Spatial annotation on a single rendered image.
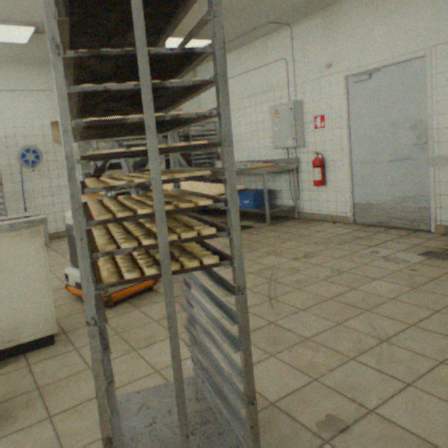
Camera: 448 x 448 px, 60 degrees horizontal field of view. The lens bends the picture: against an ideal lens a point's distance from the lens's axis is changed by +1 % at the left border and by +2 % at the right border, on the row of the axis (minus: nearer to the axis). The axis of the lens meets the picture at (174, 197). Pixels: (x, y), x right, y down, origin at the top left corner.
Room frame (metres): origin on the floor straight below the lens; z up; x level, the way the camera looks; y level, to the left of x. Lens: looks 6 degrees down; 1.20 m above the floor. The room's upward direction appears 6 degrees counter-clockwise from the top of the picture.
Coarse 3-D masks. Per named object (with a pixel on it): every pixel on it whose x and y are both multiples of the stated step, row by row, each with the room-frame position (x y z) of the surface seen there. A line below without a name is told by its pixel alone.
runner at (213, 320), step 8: (184, 288) 1.70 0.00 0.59; (184, 296) 1.62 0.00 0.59; (192, 296) 1.59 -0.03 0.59; (192, 304) 1.51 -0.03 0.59; (200, 304) 1.49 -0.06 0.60; (200, 312) 1.42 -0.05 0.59; (208, 312) 1.39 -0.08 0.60; (208, 320) 1.35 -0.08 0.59; (216, 320) 1.31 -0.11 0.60; (216, 328) 1.28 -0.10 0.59; (224, 328) 1.24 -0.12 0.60; (224, 336) 1.21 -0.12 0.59; (232, 336) 1.18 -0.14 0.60; (232, 344) 1.16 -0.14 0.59; (240, 344) 1.12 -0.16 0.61
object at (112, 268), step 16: (112, 256) 1.37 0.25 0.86; (128, 256) 1.27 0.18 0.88; (144, 256) 1.25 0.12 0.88; (176, 256) 1.23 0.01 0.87; (192, 256) 1.18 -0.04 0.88; (208, 256) 1.16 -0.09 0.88; (96, 272) 1.19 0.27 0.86; (112, 272) 1.10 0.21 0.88; (128, 272) 1.08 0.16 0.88; (144, 272) 1.13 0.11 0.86
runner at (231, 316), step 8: (192, 280) 1.54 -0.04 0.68; (200, 288) 1.44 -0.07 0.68; (208, 288) 1.37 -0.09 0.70; (208, 296) 1.35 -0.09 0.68; (216, 296) 1.29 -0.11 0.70; (216, 304) 1.27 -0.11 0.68; (224, 304) 1.22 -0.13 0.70; (224, 312) 1.20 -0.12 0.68; (232, 312) 1.16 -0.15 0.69; (232, 320) 1.13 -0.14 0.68
